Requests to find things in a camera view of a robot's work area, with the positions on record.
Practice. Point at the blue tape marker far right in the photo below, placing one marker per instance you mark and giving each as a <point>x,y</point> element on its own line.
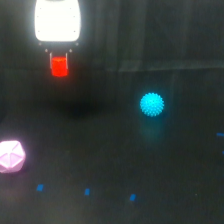
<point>220,134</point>

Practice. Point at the blue tape marker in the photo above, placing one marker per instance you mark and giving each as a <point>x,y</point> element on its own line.
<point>40,187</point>
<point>132,197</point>
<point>87,192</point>
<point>220,134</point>

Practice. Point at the blue tape marker middle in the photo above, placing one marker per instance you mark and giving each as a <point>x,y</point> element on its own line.
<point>87,192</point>

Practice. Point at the blue tape marker left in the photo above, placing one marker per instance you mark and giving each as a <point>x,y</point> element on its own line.
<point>40,187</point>

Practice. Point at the red hexagonal block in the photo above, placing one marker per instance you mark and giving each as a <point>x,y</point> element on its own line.
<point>59,66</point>

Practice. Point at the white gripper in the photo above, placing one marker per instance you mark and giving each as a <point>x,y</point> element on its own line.
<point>57,26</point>

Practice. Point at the pink polyhedron ball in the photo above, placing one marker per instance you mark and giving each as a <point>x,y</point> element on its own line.
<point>12,156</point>

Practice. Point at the black backdrop curtain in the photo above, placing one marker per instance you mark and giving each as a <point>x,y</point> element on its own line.
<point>126,48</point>

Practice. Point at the cyan spiky ball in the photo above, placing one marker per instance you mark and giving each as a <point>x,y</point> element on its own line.
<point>152,104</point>

